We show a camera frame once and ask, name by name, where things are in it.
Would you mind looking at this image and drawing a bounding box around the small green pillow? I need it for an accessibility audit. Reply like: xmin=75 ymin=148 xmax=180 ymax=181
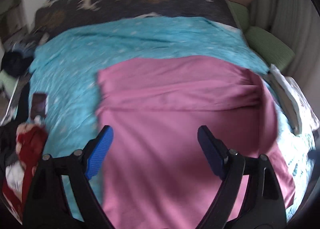
xmin=227 ymin=1 xmax=250 ymax=30

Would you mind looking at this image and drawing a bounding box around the dark red smartphone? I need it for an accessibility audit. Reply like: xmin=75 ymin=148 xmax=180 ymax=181
xmin=29 ymin=93 xmax=48 ymax=119

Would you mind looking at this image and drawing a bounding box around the pink garment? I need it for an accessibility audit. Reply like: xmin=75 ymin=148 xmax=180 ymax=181
xmin=96 ymin=56 xmax=295 ymax=229

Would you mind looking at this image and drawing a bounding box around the large green pillow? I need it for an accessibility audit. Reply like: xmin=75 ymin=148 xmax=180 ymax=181
xmin=245 ymin=26 xmax=295 ymax=72

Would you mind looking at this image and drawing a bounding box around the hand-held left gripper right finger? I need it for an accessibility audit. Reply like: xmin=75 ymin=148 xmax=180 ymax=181
xmin=194 ymin=125 xmax=287 ymax=229

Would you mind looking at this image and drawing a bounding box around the dark animal-print bedsheet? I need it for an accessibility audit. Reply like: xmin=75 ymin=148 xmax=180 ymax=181
xmin=34 ymin=0 xmax=242 ymax=41

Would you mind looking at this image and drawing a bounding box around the red white patterned garment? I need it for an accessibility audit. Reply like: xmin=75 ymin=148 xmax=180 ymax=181
xmin=0 ymin=123 xmax=49 ymax=217

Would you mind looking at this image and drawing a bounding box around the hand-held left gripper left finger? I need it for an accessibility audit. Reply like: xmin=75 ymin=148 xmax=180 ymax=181
xmin=22 ymin=125 xmax=118 ymax=229

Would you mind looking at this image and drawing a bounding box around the turquoise star-print blanket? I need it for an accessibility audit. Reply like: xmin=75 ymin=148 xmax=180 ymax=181
xmin=29 ymin=16 xmax=316 ymax=223

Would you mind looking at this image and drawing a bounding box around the white folded cloth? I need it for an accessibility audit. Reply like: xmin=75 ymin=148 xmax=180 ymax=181
xmin=269 ymin=64 xmax=320 ymax=135

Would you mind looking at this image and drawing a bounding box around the black cloth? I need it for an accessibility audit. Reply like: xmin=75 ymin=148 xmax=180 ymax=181
xmin=1 ymin=51 xmax=33 ymax=78

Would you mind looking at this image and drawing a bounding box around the grey pleated curtain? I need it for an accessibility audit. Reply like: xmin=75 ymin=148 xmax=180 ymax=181
xmin=250 ymin=0 xmax=316 ymax=77

